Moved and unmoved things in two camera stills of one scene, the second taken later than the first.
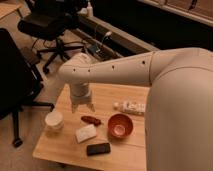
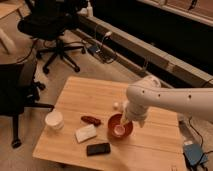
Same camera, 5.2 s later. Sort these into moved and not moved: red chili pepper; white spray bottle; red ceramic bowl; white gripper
Moved: white gripper
Not moved: red ceramic bowl; red chili pepper; white spray bottle
